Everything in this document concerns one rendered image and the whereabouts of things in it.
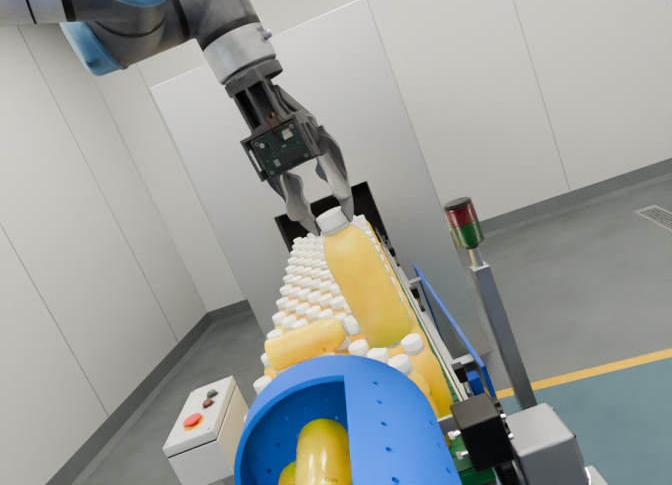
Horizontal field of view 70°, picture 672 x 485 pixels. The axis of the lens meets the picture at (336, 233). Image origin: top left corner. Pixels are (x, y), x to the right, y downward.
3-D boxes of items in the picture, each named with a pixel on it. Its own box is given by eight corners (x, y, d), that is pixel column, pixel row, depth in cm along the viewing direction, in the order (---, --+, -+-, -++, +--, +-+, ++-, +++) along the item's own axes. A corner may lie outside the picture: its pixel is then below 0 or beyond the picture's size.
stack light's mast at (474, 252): (470, 274, 108) (446, 209, 104) (462, 267, 114) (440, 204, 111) (497, 264, 107) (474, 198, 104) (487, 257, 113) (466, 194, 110)
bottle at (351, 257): (416, 342, 63) (353, 217, 59) (367, 360, 64) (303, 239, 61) (416, 317, 69) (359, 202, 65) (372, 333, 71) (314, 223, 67)
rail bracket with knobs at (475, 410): (468, 484, 79) (448, 433, 77) (456, 455, 86) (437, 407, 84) (526, 464, 79) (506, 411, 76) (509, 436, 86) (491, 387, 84)
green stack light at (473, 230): (461, 250, 106) (454, 230, 105) (453, 244, 113) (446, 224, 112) (488, 240, 106) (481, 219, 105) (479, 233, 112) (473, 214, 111)
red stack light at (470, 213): (454, 230, 105) (448, 213, 105) (446, 224, 112) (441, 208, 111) (481, 219, 105) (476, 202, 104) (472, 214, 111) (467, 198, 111)
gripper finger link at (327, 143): (325, 193, 61) (283, 137, 59) (327, 190, 62) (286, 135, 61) (355, 172, 59) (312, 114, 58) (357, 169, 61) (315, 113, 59)
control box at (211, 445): (185, 493, 89) (160, 447, 87) (210, 428, 109) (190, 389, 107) (235, 475, 89) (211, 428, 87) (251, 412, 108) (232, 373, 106)
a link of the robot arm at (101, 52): (38, -28, 41) (156, -66, 45) (54, 21, 52) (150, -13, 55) (90, 60, 43) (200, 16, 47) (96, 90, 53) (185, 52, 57)
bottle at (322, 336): (259, 334, 102) (341, 303, 102) (270, 351, 107) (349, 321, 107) (264, 363, 97) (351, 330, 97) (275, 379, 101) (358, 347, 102)
